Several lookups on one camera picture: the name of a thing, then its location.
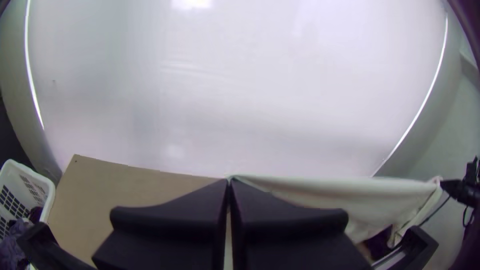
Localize dark garment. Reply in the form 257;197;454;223
361;226;395;260

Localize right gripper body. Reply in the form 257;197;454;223
460;156;480;208

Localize white t-shirt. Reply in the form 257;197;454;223
232;174;444;249

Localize white laundry basket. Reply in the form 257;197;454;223
0;159;56;241

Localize heap of clothes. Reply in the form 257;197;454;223
0;206;46;270

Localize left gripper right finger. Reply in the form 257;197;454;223
229;178;373;270

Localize black cable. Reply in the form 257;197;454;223
418;194;451;228

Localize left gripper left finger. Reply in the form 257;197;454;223
91;178;230;270

